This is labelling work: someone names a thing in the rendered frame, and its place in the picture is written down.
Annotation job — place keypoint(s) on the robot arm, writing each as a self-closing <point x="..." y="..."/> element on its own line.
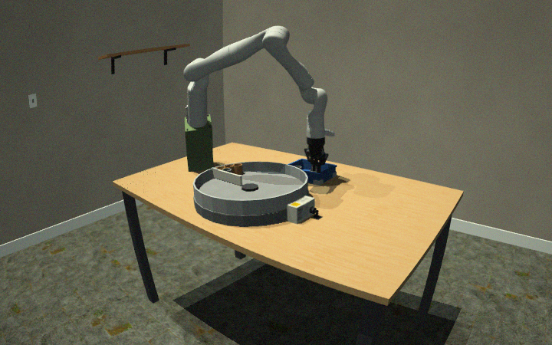
<point x="274" y="40"/>

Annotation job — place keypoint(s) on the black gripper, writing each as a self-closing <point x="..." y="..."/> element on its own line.
<point x="314" y="152"/>

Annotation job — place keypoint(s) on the blue crate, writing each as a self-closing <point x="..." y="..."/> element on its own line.
<point x="329" y="171"/>

